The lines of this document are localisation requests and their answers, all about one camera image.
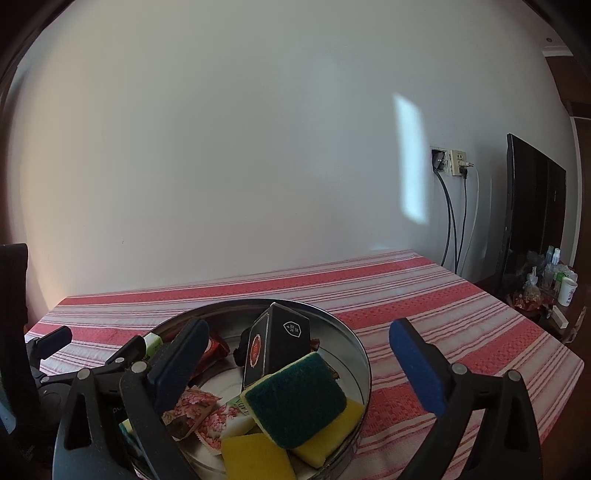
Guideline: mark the white wall power socket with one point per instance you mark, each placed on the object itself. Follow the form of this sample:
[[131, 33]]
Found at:
[[453, 162]]

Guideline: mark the black gold gift box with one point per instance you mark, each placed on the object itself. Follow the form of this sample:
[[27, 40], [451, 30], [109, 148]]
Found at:
[[279, 337]]

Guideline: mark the red snack packet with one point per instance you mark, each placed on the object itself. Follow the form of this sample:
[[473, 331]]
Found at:
[[216, 349]]

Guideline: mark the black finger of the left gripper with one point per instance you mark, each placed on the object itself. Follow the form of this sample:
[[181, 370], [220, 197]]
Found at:
[[132, 351]]

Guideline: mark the black monitor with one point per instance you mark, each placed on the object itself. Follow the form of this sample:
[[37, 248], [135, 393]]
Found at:
[[535, 208]]

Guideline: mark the red white striped tablecloth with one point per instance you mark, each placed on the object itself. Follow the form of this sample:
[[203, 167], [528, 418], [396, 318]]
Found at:
[[467, 324]]

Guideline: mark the white snack packet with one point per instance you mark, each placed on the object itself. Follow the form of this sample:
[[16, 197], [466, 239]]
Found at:
[[190, 410]]

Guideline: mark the black yarn ball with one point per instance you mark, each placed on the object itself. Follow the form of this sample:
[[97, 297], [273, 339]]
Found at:
[[240, 352]]

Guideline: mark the white cup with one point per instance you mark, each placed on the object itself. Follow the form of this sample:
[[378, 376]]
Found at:
[[567, 289]]

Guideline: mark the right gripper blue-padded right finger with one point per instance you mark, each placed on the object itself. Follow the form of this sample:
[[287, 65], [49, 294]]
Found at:
[[507, 444]]

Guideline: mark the blue round metal tin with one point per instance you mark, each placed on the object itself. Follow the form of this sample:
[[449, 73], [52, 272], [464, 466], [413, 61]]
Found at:
[[339, 347]]

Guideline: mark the green tissue pack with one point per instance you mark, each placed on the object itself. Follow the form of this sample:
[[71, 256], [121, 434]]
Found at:
[[153, 343]]

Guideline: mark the plain yellow sponge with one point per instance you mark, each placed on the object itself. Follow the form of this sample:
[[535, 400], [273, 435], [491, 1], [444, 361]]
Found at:
[[256, 457]]

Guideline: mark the clear spray bottle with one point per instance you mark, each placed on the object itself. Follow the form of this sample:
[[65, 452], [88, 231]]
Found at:
[[552, 260]]

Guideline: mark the green yellow sponge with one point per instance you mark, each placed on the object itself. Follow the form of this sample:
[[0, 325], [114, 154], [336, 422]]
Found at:
[[302, 408]]

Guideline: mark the cream pink snack packet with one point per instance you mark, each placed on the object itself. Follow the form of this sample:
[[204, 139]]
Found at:
[[225, 422]]

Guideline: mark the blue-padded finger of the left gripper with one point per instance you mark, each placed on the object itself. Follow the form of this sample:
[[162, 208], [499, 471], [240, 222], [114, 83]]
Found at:
[[42, 348]]

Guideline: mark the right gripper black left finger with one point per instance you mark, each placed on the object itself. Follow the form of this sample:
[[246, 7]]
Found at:
[[100, 399]]

